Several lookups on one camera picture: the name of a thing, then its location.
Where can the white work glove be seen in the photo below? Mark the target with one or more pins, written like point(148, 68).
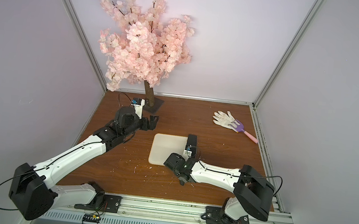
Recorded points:
point(225, 120)

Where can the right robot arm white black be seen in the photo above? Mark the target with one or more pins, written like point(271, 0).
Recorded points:
point(252, 192)

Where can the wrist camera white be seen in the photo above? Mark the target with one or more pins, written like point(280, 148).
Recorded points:
point(138, 105)
point(187, 153)

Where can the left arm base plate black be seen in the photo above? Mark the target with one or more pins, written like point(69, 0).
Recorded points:
point(102, 203)

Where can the white cutting board orange rim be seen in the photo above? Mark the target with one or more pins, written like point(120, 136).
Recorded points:
point(164, 145)

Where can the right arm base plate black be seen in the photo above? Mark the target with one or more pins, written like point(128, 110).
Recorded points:
point(215, 215)

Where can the left circuit board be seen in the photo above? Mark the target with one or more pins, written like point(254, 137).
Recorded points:
point(91, 219)

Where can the black kitchen knife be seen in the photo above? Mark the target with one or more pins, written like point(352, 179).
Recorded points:
point(192, 144)

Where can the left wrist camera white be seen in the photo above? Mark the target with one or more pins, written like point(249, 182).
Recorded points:
point(138, 105)

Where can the aluminium front rail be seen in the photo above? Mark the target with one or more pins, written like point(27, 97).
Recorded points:
point(166, 210)

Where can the purple pink toy rake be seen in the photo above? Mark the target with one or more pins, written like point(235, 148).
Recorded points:
point(239, 127)

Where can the pink cherry blossom tree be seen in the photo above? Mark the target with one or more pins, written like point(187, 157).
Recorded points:
point(147, 50)

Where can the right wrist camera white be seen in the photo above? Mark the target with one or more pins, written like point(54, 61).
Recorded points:
point(187, 153)

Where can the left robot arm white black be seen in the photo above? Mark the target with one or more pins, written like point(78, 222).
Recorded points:
point(35, 190)

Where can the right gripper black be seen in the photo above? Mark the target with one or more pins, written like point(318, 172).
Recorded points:
point(190, 145)

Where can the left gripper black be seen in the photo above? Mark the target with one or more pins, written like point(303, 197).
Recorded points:
point(151, 125)

